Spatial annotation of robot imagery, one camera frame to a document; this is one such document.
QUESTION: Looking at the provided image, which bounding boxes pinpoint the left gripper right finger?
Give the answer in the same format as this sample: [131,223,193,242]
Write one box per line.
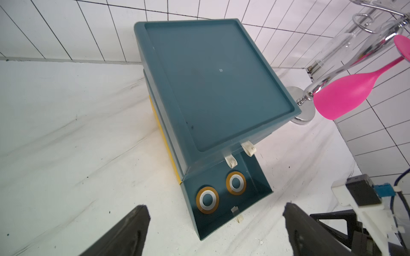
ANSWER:
[283,203,353,256]

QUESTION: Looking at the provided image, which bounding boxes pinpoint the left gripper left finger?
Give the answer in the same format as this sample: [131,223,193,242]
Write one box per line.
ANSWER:
[82,205,151,256]

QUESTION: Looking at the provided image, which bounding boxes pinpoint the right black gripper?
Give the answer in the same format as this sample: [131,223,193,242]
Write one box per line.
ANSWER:
[310,210,382,256]

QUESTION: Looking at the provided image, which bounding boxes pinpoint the yellow tape roll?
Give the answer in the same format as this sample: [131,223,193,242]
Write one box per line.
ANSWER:
[226,171,247,196]
[196,186,220,214]

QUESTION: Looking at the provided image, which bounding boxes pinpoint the teal bottom drawer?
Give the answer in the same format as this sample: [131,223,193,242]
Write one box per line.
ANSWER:
[181,152,272,241]

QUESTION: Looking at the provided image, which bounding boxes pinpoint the teal drawer cabinet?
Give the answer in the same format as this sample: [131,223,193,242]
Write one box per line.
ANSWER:
[133,19,301,180]

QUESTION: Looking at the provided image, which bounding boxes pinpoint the pink goblet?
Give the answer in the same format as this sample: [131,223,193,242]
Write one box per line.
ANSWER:
[313,35,410,121]

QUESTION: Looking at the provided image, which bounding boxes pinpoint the chrome glass rack stand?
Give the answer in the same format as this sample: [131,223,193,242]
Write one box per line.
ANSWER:
[288,1,410,125]

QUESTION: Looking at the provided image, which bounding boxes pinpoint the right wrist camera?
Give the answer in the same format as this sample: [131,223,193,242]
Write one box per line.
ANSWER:
[332,175,400,256]

